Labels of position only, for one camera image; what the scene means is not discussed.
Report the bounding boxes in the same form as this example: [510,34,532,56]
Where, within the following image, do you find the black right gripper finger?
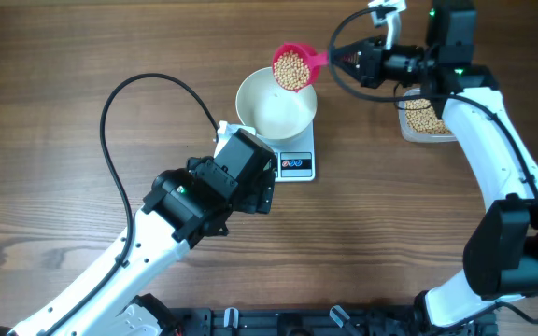
[328,40,362,60]
[330,60,361,82]

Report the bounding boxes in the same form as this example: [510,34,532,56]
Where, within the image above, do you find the pink plastic scoop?
[272,42,329,92]

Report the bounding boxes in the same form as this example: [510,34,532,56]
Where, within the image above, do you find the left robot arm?
[0,129,277,335]

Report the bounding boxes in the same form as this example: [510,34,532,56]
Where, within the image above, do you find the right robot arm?
[328,1,538,335]

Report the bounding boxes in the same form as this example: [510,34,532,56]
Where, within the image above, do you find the white digital kitchen scale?
[259,124,316,183]

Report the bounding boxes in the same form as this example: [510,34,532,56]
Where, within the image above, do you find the white round bowl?
[235,67,318,142]

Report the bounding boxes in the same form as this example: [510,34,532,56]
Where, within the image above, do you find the yellow soybeans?
[403,99,451,135]

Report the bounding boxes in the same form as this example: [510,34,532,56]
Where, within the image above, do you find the clear plastic container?
[396,101,457,143]

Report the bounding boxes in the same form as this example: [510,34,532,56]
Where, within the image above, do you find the right black cable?
[327,4,538,328]

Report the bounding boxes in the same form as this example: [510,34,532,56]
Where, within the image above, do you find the black cable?
[327,4,538,328]
[39,72,221,336]

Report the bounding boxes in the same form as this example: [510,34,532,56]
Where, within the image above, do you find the left black cable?
[39,72,221,336]

